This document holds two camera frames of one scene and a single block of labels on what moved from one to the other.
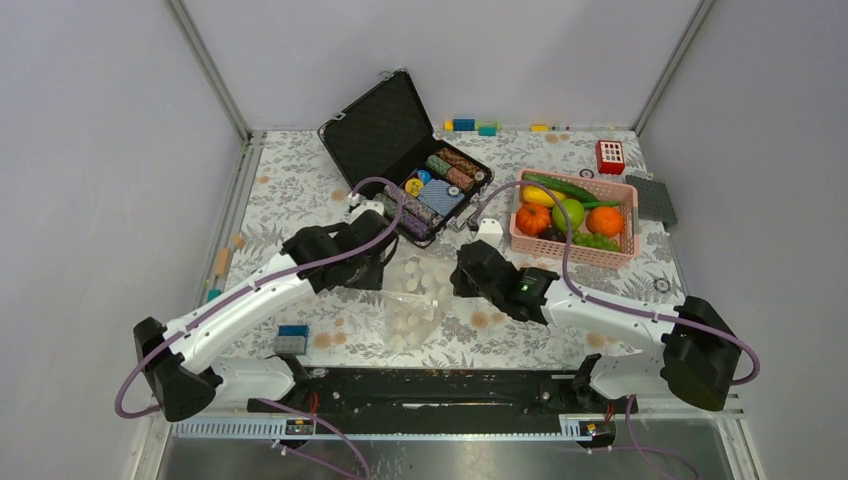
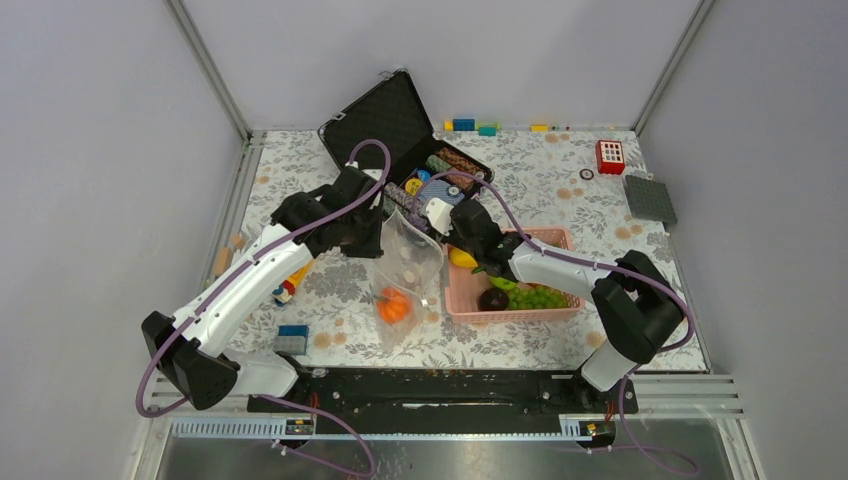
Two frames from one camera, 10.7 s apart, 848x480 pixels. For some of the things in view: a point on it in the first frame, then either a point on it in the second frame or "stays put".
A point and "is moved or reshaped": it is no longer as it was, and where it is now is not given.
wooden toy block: [223, 262] stays put
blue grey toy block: [291, 339] stays put
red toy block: [610, 157] stays put
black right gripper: [461, 287] to [452, 238]
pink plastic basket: [552, 253] to [464, 286]
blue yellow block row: [484, 128] stays put
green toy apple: [575, 213] is moved or reshaped
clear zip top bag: [415, 296] is moved or reshaped
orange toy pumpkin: [533, 219] to [393, 304]
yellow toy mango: [538, 196] is moved or reshaped
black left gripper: [372, 281] to [371, 249]
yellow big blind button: [413, 186] stays put
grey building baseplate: [654, 200] stays put
